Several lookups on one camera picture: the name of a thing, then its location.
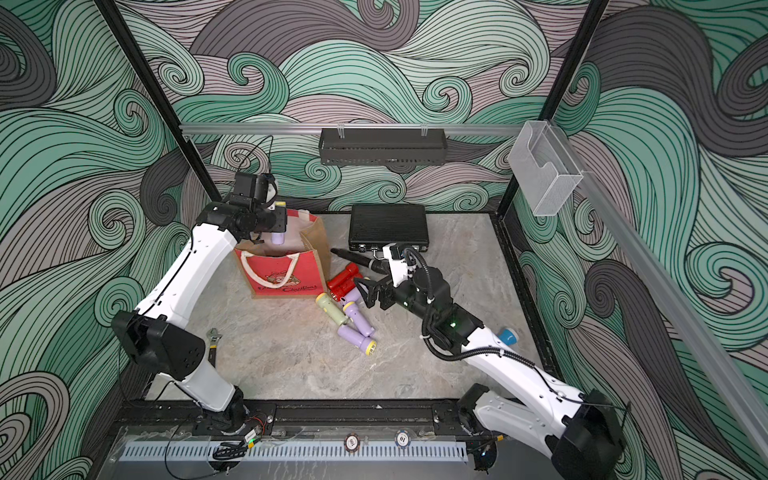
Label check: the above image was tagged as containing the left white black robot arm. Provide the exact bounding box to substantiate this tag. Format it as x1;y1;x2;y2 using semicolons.
111;172;287;434

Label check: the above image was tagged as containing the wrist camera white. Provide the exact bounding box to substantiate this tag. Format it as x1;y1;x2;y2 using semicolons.
264;173;279;209
383;243;413;287

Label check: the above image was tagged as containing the clear plastic wall bin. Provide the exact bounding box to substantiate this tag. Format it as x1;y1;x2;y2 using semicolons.
507;121;583;217

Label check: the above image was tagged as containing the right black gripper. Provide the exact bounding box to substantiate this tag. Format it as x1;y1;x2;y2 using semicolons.
357;261;438;327

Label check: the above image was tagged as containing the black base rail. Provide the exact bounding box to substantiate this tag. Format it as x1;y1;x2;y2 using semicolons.
114;399;491;437

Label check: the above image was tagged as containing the green flashlight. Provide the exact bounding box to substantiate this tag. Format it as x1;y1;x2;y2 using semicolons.
315;293;349;326

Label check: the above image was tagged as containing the red jute tote bag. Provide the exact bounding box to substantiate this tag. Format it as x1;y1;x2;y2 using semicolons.
234;209;331;298

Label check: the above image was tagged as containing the red flashlight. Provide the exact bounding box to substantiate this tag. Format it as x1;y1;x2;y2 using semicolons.
330;283;357;303
327;263;361;292

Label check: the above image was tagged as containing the red flashlight top lower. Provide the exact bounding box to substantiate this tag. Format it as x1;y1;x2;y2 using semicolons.
330;283;357;303

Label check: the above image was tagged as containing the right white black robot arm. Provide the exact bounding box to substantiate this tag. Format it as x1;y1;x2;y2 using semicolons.
355;267;627;479

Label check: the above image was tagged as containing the red flashlight top upper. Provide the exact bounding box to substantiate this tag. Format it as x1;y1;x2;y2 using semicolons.
327;263;361;292

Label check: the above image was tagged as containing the black hard case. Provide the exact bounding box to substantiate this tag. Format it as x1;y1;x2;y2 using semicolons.
348;204;430;252

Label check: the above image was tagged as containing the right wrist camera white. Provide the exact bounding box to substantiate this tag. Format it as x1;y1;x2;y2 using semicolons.
383;243;413;287

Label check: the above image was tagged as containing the black tool on table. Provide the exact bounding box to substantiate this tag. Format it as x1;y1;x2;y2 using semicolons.
206;328;222;367

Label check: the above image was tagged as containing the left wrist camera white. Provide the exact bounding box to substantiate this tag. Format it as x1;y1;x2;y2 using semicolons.
264;173;279;209

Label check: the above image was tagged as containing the white slotted cable duct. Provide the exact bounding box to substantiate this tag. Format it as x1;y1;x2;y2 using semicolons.
118;441;468;463

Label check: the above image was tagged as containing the black wall shelf tray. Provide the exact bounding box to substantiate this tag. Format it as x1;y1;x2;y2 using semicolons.
318;127;448;166

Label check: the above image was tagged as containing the small blue object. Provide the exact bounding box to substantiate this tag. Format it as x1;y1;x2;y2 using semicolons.
498;327;519;346

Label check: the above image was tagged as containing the black microphone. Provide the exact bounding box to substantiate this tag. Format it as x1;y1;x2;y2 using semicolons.
330;248;390;274

